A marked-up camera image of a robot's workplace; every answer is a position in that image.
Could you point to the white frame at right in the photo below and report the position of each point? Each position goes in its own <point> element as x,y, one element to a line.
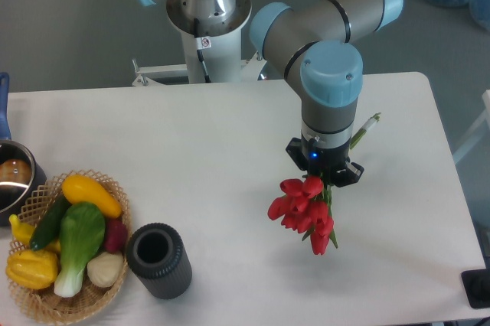
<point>474,133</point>

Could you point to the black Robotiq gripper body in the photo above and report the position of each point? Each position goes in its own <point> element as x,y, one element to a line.
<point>325,162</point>

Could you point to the green bok choy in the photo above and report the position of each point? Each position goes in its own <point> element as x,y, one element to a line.
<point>82,231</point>

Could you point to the yellow squash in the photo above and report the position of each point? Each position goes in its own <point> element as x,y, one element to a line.
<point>79,189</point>

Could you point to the black device at table edge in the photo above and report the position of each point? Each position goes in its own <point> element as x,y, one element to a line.
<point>476,285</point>

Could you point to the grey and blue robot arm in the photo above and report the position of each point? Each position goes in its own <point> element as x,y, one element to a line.
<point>313,51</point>

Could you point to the woven wicker basket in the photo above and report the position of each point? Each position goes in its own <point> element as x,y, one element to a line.
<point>43,305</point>

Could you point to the green cucumber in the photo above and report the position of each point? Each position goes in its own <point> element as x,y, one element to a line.
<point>48,227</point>

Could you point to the dark grey ribbed vase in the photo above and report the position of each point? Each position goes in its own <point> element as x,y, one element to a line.
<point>156,254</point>

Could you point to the red tulip bouquet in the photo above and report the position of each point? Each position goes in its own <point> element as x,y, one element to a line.
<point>306,207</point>

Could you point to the dark pot with blue handle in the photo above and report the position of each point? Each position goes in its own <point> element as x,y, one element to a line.
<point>20,172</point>

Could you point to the yellow bell pepper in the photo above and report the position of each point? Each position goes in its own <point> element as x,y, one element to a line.
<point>32,269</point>

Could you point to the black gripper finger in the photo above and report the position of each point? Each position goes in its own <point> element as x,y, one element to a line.
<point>294,151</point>
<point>347,175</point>

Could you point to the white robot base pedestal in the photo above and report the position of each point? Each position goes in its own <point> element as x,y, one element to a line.
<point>211,36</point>

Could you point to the small yellow gourd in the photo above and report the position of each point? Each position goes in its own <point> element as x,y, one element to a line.
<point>23,232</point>

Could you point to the red radish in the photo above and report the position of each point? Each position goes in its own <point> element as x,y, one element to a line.
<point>115,236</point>

